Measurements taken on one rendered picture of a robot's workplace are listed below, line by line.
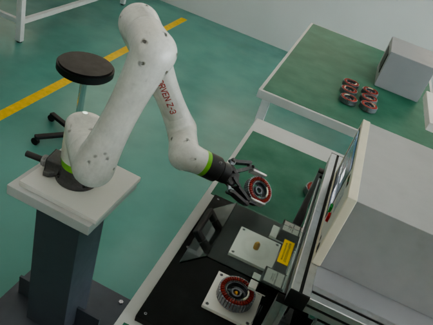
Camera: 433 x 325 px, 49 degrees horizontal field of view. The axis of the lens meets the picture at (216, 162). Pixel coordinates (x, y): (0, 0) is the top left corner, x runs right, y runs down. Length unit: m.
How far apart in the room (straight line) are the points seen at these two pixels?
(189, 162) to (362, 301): 0.72
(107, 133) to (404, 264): 0.83
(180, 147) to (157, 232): 1.21
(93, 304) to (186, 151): 1.02
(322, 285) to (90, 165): 0.73
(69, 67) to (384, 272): 2.23
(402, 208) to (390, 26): 4.82
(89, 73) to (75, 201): 1.37
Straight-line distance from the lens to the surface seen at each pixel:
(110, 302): 2.34
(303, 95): 2.95
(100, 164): 1.43
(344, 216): 1.08
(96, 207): 1.64
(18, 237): 2.59
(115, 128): 1.37
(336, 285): 1.15
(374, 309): 1.16
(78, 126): 1.56
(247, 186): 1.78
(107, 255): 2.54
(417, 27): 5.86
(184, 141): 1.59
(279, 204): 1.93
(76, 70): 2.91
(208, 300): 1.43
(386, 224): 1.08
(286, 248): 1.25
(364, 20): 5.85
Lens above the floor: 1.85
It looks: 33 degrees down
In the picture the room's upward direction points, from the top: 19 degrees clockwise
